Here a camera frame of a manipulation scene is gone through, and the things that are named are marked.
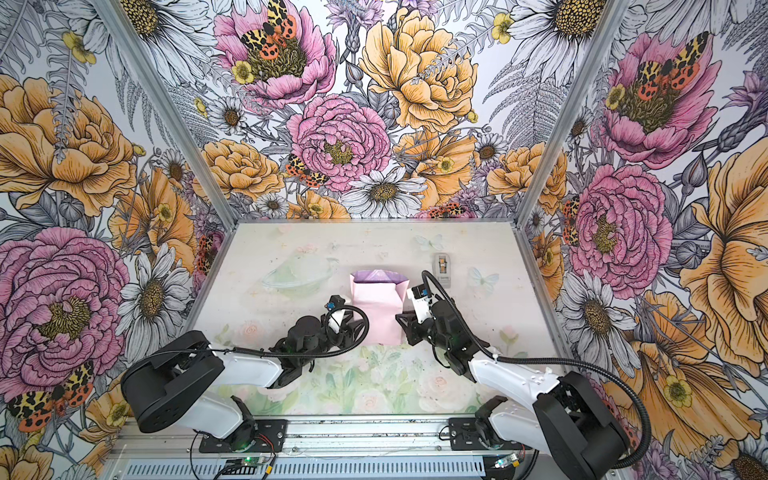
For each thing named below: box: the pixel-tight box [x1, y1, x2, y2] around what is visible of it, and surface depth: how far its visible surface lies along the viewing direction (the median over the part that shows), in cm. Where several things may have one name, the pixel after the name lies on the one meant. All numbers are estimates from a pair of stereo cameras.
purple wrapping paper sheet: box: [350, 269, 410, 345], surface depth 84 cm
